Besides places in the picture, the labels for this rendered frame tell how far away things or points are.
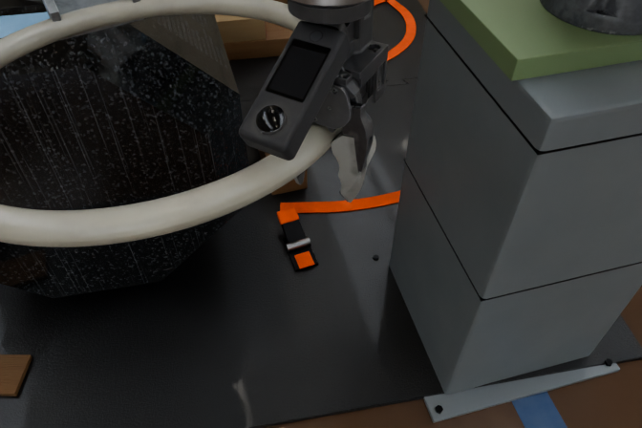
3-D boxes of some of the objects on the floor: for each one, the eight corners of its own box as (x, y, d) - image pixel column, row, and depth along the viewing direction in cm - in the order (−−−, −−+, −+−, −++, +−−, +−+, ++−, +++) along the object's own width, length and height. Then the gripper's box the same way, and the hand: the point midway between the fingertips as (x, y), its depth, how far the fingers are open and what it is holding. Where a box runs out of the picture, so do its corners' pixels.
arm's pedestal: (518, 224, 169) (629, -54, 108) (619, 371, 135) (863, 88, 74) (366, 256, 160) (394, -26, 99) (433, 423, 126) (537, 150, 65)
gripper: (421, -17, 46) (400, 175, 60) (297, -39, 50) (305, 143, 64) (379, 22, 40) (367, 224, 54) (244, -8, 45) (265, 186, 59)
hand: (320, 187), depth 57 cm, fingers closed on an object, 5 cm apart
